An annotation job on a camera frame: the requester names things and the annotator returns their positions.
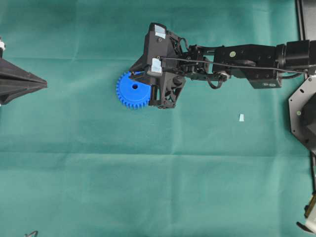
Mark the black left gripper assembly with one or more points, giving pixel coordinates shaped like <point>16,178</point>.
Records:
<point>16,82</point>

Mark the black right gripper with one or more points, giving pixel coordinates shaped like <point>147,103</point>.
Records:
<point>161,91</point>

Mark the small white tape piece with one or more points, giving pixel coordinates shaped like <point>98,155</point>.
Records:
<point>241,118</point>

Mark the beige device at edge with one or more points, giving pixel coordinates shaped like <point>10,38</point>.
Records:
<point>310,216</point>

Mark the blue plastic gear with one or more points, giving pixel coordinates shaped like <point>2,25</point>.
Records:
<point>132,94</point>

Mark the green table cloth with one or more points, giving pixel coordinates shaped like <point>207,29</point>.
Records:
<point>75,162</point>

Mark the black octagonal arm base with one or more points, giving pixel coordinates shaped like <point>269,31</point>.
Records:
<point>302,111</point>

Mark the black aluminium frame rail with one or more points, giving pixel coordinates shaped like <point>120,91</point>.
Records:
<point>306,15</point>

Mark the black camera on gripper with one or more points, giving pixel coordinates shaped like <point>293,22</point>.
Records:
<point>155,47</point>

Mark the metal clip at bottom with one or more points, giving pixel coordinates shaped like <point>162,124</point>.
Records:
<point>32,234</point>

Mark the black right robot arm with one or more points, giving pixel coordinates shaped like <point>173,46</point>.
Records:
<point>263,66</point>

